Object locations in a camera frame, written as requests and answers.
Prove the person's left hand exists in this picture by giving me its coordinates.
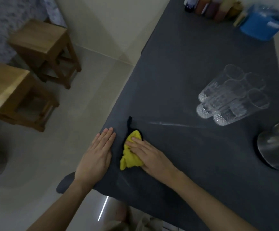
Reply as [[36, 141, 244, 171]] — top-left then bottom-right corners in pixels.
[[74, 128, 116, 189]]

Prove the person's right hand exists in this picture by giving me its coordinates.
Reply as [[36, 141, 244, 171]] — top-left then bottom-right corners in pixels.
[[129, 137, 178, 183]]

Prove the yellow cleaning cloth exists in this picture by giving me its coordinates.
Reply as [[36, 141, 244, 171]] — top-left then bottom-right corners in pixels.
[[119, 130, 145, 171]]

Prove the person's right forearm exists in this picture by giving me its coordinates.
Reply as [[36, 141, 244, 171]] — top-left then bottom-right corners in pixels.
[[164, 166, 259, 231]]

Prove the person's left forearm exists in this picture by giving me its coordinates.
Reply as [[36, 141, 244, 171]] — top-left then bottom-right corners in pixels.
[[26, 177, 99, 231]]

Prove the dark grey tablecloth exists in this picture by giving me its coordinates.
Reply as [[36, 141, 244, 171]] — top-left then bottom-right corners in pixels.
[[56, 0, 279, 231]]

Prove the person's light clothing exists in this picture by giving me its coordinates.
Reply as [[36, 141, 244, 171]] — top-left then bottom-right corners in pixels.
[[106, 204, 165, 231]]

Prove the clear cut-base drinking glass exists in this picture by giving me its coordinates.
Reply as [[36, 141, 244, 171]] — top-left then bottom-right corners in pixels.
[[243, 72, 266, 93], [213, 89, 270, 126], [196, 79, 248, 119], [198, 64, 245, 103]]

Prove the large wooden stool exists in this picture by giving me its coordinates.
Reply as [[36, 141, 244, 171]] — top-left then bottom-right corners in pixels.
[[0, 60, 60, 133]]

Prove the small wooden stool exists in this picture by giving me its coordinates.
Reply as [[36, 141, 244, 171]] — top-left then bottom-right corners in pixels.
[[8, 19, 82, 90]]

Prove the shiny steel jug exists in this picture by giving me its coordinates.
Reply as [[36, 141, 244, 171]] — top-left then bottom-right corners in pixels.
[[257, 115, 279, 172]]

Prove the patterned grey fabric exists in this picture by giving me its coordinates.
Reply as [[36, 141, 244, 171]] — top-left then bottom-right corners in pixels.
[[0, 0, 68, 64]]

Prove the dark blue bottle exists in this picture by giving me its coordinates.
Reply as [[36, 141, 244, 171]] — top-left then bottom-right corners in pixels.
[[184, 0, 200, 12]]

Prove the yellowish spice jar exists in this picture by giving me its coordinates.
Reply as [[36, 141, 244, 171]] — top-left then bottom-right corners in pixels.
[[227, 0, 244, 20]]

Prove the blue plastic container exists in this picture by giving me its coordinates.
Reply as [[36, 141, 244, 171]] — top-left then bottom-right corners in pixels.
[[239, 4, 279, 42]]

